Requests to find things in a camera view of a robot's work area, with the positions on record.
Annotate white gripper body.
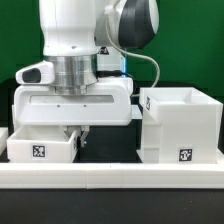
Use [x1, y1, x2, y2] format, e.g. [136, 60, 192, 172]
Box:
[13, 55, 132, 127]

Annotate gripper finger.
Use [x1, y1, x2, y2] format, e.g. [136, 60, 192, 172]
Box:
[80, 126, 90, 147]
[63, 125, 80, 133]

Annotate white front drawer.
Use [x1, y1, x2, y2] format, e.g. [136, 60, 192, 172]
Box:
[7, 126, 80, 163]

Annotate white drawer cabinet box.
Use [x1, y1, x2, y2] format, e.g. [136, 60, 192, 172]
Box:
[139, 87, 223, 164]

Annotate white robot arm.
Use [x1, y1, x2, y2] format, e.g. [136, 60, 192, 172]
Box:
[13, 0, 159, 138]

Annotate white U-shaped fence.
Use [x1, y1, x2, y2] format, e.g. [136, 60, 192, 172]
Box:
[0, 127, 224, 190]

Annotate white marker sheet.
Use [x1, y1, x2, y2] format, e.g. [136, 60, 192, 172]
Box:
[132, 105, 142, 120]

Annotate white hanging cable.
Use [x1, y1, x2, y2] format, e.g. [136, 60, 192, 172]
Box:
[105, 6, 160, 98]

